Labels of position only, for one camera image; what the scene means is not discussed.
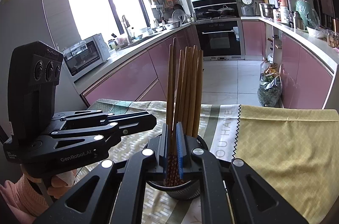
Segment white kitchen countertop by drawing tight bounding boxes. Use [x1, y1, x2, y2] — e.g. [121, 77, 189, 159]
[240, 16, 339, 73]
[73, 21, 196, 93]

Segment person's left hand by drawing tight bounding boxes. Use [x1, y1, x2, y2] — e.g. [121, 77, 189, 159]
[47, 169, 78, 199]

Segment white canister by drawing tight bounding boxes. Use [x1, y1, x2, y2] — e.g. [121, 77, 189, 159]
[279, 6, 290, 25]

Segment patterned patchwork tablecloth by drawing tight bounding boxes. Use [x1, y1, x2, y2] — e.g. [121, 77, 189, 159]
[87, 98, 241, 224]

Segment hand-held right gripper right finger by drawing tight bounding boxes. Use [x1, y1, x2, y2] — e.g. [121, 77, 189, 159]
[175, 121, 309, 224]

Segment clear plastic jug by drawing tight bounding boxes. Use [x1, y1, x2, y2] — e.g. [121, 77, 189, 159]
[261, 59, 273, 77]

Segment black wok with lid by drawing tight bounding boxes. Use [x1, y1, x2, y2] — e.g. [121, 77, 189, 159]
[209, 5, 236, 17]

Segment round steel pot lid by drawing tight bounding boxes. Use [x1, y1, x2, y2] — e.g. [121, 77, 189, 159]
[172, 9, 185, 23]

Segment plastic bag of greens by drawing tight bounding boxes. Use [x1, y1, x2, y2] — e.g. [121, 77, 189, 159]
[257, 75, 282, 107]

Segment black mesh utensil holder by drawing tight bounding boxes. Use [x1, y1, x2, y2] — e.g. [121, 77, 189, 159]
[144, 134, 210, 201]

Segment kitchen window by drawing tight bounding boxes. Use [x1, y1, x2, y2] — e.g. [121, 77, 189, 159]
[64, 0, 149, 40]

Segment steel thermos bottle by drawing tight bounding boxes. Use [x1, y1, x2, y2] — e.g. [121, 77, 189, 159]
[293, 11, 304, 30]

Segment steel kitchen faucet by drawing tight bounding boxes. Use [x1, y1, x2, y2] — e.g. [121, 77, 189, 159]
[121, 15, 133, 43]

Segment silver rice cooker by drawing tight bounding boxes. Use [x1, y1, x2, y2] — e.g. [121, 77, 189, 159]
[240, 0, 257, 17]

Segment yellow cloth zigzag edge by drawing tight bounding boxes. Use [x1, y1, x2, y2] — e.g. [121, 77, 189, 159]
[233, 104, 339, 224]

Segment clear glass container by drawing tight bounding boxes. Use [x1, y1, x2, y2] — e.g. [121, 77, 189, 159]
[326, 29, 339, 48]

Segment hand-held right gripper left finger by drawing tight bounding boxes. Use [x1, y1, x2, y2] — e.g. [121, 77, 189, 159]
[34, 123, 170, 224]

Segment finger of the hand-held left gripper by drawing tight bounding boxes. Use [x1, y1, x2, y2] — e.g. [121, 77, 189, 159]
[37, 113, 157, 169]
[53, 110, 150, 125]

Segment pink base cabinets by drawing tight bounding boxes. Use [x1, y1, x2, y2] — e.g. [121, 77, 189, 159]
[242, 20, 334, 109]
[81, 24, 202, 108]

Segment teal plastic bag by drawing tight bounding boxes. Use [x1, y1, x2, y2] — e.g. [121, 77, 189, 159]
[295, 0, 320, 29]

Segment stainless steel pot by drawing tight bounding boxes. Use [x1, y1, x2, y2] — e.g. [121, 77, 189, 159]
[260, 3, 276, 18]

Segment bundle of wooden chopsticks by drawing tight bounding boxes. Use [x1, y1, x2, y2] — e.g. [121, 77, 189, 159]
[166, 44, 204, 138]

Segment grey refrigerator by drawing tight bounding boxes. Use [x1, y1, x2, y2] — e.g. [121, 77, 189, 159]
[0, 0, 45, 140]

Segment white microwave oven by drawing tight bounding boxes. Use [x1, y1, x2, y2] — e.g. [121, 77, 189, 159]
[62, 33, 110, 77]

